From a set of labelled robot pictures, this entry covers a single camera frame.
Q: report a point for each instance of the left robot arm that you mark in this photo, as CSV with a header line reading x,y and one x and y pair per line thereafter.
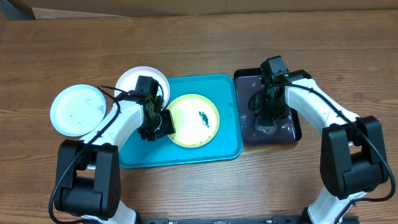
x,y
88,182

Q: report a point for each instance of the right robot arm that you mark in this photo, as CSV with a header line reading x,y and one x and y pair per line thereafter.
x,y
353,164

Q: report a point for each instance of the yellow round plate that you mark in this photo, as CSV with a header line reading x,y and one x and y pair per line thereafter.
x,y
196,120

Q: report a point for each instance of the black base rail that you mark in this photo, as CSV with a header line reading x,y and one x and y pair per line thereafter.
x,y
295,219

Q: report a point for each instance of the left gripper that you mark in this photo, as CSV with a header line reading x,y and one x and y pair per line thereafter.
x,y
168,127

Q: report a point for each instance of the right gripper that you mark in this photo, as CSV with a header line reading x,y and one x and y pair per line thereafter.
x,y
259,111

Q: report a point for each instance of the cardboard backdrop panel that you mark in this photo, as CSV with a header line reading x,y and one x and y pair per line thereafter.
x,y
199,7

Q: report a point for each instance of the green sponge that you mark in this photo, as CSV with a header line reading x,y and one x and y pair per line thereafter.
x,y
265,122

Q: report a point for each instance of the white round plate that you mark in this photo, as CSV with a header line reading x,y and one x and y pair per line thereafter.
x,y
128,80

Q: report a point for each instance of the black water tray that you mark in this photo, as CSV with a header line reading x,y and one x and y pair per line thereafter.
x,y
281,131

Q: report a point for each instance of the light blue round plate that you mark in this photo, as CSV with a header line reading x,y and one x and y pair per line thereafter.
x,y
77,110

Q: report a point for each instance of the teal plastic tray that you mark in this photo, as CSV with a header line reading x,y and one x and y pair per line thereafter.
x,y
227,143

